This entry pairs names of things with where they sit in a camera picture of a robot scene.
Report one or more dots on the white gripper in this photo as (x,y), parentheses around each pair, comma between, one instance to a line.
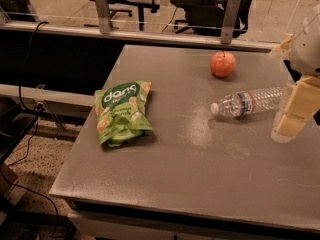
(308,52)

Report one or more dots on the clear plastic water bottle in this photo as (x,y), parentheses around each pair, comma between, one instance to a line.
(243,103)

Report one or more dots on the red apple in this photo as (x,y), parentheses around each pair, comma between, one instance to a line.
(222,64)

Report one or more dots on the black office chair right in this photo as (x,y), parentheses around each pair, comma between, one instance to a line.
(206,17)

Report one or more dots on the green snack bag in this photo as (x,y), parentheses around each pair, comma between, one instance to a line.
(120,112)

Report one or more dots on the person in background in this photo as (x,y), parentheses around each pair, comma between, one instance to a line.
(19,10)

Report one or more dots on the right metal barrier bracket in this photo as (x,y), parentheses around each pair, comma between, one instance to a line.
(229,22)

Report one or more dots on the metal barrier bracket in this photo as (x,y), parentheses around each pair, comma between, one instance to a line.
(102,8)
(229,22)

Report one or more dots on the left metal barrier bracket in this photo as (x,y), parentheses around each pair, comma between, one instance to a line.
(102,8)

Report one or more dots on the metal rail shelf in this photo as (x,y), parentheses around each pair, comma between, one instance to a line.
(47,95)

